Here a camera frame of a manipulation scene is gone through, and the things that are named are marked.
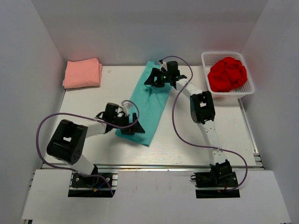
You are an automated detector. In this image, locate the white plastic basket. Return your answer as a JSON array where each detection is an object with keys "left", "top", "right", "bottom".
[{"left": 201, "top": 51, "right": 255, "bottom": 100}]

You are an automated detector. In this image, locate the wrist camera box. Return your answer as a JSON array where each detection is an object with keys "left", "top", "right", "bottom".
[
  {"left": 166, "top": 61, "right": 179, "bottom": 74},
  {"left": 96, "top": 103, "right": 122, "bottom": 120}
]

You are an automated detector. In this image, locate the teal t shirt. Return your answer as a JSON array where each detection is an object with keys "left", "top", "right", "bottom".
[{"left": 115, "top": 61, "right": 171, "bottom": 147}]

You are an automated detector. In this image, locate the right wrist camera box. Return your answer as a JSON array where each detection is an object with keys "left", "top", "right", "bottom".
[{"left": 166, "top": 61, "right": 179, "bottom": 74}]

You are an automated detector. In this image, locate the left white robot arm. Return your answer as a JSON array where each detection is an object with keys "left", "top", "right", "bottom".
[{"left": 47, "top": 113, "right": 145, "bottom": 175}]

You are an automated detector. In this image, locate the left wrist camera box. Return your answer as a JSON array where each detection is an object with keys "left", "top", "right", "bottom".
[{"left": 96, "top": 103, "right": 122, "bottom": 120}]

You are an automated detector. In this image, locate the crumpled red t shirt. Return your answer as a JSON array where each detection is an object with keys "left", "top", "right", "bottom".
[{"left": 207, "top": 57, "right": 248, "bottom": 92}]

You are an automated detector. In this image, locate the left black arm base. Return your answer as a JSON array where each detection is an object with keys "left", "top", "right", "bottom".
[{"left": 68, "top": 173, "right": 117, "bottom": 198}]

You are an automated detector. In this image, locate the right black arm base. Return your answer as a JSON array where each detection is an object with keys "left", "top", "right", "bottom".
[{"left": 190, "top": 172, "right": 240, "bottom": 199}]

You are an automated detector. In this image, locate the folded pink t shirt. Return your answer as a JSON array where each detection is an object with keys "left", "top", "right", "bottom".
[{"left": 63, "top": 58, "right": 102, "bottom": 89}]

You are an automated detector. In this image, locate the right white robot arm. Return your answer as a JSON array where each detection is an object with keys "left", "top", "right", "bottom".
[{"left": 130, "top": 68, "right": 232, "bottom": 181}]

